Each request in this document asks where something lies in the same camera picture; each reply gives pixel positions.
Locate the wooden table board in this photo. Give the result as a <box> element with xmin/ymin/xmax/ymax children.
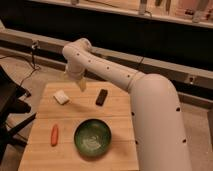
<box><xmin>18</xmin><ymin>82</ymin><xmax>139</xmax><ymax>171</ymax></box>

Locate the white sponge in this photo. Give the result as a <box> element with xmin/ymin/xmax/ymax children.
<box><xmin>53</xmin><ymin>90</ymin><xmax>69</xmax><ymax>105</ymax></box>

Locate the black office chair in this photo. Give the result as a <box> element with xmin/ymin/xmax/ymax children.
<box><xmin>0</xmin><ymin>65</ymin><xmax>35</xmax><ymax>163</ymax></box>

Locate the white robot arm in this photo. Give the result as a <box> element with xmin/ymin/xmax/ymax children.
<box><xmin>62</xmin><ymin>38</ymin><xmax>192</xmax><ymax>171</ymax></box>

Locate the orange carrot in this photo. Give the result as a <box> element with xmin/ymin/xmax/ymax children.
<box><xmin>51</xmin><ymin>124</ymin><xmax>59</xmax><ymax>146</ymax></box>

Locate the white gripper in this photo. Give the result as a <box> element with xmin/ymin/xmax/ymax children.
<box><xmin>65</xmin><ymin>65</ymin><xmax>86</xmax><ymax>92</ymax></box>

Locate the green ceramic bowl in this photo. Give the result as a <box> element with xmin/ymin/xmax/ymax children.
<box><xmin>74</xmin><ymin>119</ymin><xmax>112</xmax><ymax>158</ymax></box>

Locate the black rectangular block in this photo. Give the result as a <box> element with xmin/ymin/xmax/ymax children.
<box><xmin>96</xmin><ymin>89</ymin><xmax>108</xmax><ymax>106</ymax></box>

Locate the black cable on floor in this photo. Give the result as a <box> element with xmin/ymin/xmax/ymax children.
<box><xmin>0</xmin><ymin>41</ymin><xmax>43</xmax><ymax>88</ymax></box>

